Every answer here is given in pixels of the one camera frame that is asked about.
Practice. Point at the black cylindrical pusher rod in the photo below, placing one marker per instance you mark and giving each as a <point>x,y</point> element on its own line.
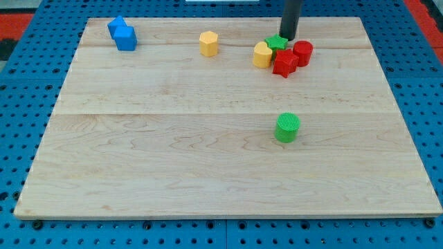
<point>290,16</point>

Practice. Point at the green star block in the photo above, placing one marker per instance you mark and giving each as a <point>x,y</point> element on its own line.
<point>275,43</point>

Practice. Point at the blue cube block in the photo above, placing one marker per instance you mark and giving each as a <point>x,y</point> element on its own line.
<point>125,38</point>

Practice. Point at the green cylinder block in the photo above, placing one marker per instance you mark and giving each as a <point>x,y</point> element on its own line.
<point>287,126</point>

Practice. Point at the red cylinder block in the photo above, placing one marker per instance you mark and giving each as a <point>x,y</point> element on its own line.
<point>303,49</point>

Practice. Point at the yellow heart block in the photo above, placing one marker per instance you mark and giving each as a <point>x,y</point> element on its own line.
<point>262,55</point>

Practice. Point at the light wooden board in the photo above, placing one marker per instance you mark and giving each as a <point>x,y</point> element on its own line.
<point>163,132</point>

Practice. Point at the yellow hexagon block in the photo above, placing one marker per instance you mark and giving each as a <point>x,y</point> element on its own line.
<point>208,43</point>

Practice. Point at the red star block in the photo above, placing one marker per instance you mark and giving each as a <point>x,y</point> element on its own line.
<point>285,62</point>

